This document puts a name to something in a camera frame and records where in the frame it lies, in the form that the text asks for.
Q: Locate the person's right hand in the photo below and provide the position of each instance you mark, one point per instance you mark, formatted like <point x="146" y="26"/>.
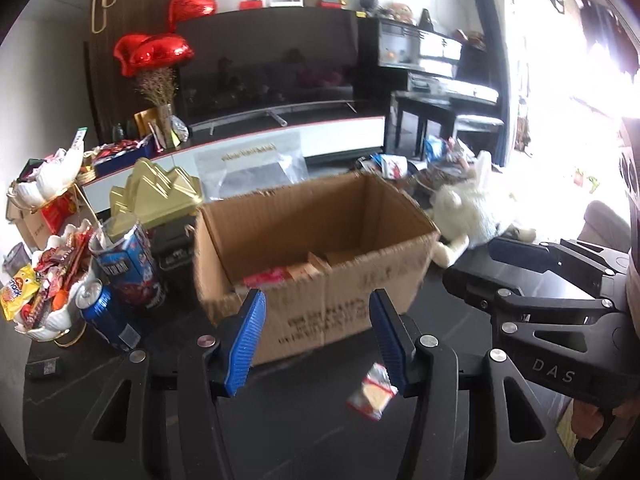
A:
<point x="585" y="417"/>

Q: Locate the clear plastic bag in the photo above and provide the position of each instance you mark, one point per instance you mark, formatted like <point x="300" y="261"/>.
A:
<point x="250" y="165"/>

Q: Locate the blue tray of snacks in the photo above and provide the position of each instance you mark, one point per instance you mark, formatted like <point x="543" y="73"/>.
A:
<point x="122" y="155"/>

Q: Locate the dark clear-lidded container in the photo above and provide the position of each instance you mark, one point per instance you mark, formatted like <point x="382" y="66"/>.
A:
<point x="172" y="250"/>

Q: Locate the yellow mountain-shaped tissue box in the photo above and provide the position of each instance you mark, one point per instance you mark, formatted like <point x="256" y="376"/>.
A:
<point x="150" y="190"/>

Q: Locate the white television cabinet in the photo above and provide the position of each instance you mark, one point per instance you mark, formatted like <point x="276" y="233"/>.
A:
<point x="340" y="135"/>

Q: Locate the black piano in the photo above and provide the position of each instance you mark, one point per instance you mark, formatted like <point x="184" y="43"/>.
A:
<point x="400" y="50"/>

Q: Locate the white and red snack packet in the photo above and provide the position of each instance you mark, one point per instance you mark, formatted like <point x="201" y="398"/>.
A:
<point x="372" y="395"/>

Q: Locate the blue and red snack tub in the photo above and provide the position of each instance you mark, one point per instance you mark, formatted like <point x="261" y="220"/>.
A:
<point x="132" y="265"/>

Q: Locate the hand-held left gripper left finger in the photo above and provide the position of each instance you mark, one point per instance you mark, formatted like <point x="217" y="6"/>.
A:
<point x="245" y="340"/>

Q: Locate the small cardboard box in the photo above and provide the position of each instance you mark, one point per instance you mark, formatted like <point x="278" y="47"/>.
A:
<point x="30" y="230"/>

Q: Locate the blue soda can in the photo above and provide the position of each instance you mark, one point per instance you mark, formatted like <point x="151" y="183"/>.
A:
<point x="107" y="317"/>

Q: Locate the pile of assorted snack packets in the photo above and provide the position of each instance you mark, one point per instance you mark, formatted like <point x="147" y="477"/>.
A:
<point x="45" y="280"/>

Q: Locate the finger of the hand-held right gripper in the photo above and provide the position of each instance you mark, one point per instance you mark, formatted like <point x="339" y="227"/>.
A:
<point x="585" y="257"/>
<point x="475" y="280"/>

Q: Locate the dried flowers in vase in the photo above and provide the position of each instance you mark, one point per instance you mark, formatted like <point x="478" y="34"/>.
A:
<point x="157" y="87"/>

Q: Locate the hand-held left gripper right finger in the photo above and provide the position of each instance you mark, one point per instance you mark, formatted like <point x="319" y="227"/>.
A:
<point x="387" y="340"/>

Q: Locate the white shell two-tier stand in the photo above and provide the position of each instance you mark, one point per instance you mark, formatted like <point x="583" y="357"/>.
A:
<point x="55" y="175"/>

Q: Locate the red heart balloon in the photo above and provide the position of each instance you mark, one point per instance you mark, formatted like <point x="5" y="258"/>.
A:
<point x="152" y="52"/>
<point x="192" y="6"/>

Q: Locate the white plush toy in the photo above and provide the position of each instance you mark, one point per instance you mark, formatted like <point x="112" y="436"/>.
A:
<point x="465" y="210"/>

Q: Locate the black television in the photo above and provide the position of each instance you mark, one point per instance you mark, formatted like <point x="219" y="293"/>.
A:
<point x="270" y="60"/>

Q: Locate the heap of snack bags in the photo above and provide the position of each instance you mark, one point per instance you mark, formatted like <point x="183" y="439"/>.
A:
<point x="400" y="165"/>

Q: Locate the black remote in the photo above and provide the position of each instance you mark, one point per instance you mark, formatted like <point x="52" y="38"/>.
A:
<point x="45" y="367"/>

